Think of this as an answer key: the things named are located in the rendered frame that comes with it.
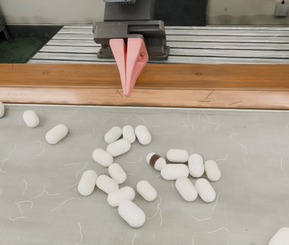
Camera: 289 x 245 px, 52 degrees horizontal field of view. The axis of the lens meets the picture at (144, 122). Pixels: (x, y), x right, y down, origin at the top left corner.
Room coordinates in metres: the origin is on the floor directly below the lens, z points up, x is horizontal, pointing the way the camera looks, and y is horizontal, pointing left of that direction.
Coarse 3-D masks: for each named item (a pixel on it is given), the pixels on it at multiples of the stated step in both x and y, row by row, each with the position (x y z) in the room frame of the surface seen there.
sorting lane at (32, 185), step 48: (0, 144) 0.35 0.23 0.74; (48, 144) 0.34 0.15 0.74; (96, 144) 0.33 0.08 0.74; (144, 144) 0.32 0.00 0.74; (192, 144) 0.31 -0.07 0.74; (240, 144) 0.30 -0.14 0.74; (288, 144) 0.29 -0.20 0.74; (0, 192) 0.25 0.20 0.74; (48, 192) 0.25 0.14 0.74; (96, 192) 0.24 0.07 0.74; (240, 192) 0.22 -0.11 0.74; (288, 192) 0.21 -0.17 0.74; (0, 240) 0.18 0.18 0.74; (48, 240) 0.18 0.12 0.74; (96, 240) 0.17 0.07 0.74; (144, 240) 0.17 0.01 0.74; (192, 240) 0.16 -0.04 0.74; (240, 240) 0.16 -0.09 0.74
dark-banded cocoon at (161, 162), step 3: (150, 153) 0.29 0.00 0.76; (153, 153) 0.28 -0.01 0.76; (147, 156) 0.28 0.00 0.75; (150, 156) 0.28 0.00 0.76; (147, 159) 0.28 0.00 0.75; (159, 159) 0.27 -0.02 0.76; (162, 159) 0.27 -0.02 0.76; (147, 162) 0.28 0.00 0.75; (156, 162) 0.27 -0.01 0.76; (159, 162) 0.27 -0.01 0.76; (162, 162) 0.27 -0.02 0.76; (165, 162) 0.27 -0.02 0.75; (156, 165) 0.27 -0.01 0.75; (159, 165) 0.26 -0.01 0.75; (162, 165) 0.26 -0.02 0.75; (156, 168) 0.26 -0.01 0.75; (159, 168) 0.26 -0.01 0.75
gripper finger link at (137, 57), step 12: (96, 36) 0.40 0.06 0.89; (108, 36) 0.39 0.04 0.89; (120, 36) 0.39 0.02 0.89; (132, 36) 0.39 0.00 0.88; (132, 48) 0.38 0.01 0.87; (144, 48) 0.39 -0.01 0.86; (132, 60) 0.37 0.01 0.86; (144, 60) 0.40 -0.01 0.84; (132, 72) 0.36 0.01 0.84; (132, 84) 0.37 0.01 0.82
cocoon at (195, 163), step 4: (192, 156) 0.27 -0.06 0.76; (196, 156) 0.27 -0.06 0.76; (200, 156) 0.27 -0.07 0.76; (188, 160) 0.27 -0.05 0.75; (192, 160) 0.26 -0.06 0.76; (196, 160) 0.26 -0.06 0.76; (200, 160) 0.26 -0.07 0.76; (188, 164) 0.26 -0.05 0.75; (192, 164) 0.26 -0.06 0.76; (196, 164) 0.25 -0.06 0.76; (200, 164) 0.25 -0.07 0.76; (192, 168) 0.25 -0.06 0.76; (196, 168) 0.25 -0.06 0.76; (200, 168) 0.25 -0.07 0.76; (192, 172) 0.25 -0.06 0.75; (196, 172) 0.25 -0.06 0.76; (200, 172) 0.25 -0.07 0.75; (196, 176) 0.24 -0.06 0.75
